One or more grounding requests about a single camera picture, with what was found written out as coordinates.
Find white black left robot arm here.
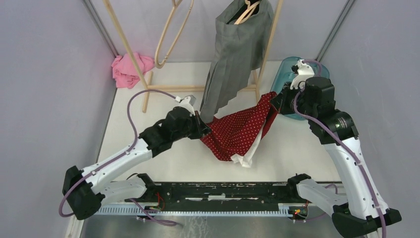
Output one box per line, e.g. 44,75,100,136
59,106,211,220

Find wooden clothes rack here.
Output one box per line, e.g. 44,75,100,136
101,0,287,114

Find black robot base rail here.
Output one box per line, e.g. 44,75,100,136
136,182,306,212

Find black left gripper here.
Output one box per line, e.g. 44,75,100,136
172,110,212,142

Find red polka dot cloth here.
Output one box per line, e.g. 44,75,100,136
201,92,277,168

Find teal plastic basket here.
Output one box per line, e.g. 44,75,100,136
270,56,330,121

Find pink cloth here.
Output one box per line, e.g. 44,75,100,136
111,52,155,89

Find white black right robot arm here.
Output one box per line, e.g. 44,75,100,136
271,76,402,238

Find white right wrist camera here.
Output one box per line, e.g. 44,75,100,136
290,59,315,89

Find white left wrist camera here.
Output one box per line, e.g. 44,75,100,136
175,95,196,115

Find wooden clothes hanger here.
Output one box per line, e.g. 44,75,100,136
234,0,261,25

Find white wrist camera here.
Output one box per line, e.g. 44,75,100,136
290,59,315,89
175,95,196,115

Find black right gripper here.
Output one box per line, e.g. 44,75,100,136
270,81,317,120

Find grey pleated skirt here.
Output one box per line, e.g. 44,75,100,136
200,0,274,123

